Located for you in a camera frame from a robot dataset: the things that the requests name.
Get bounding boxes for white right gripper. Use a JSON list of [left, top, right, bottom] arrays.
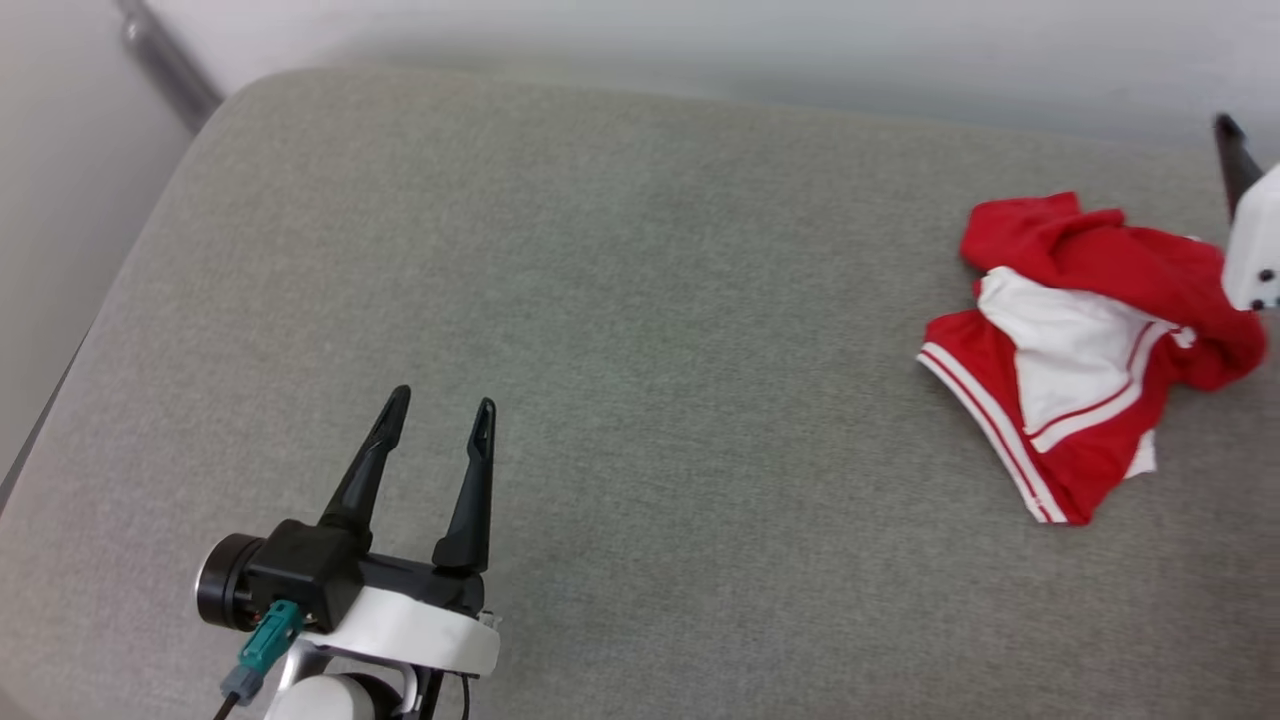
[[1214, 113, 1280, 312]]

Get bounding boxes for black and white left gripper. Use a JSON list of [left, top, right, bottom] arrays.
[[300, 385, 502, 676]]

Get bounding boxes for red and white garment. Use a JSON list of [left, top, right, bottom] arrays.
[[916, 192, 1269, 527]]

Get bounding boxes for grey fabric sofa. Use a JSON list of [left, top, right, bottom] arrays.
[[0, 65, 1280, 720]]

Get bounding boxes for teal connector camera cable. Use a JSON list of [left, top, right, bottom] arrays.
[[212, 600, 305, 720]]

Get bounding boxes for grey metal wall rail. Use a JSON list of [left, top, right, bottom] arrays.
[[112, 0, 226, 136]]

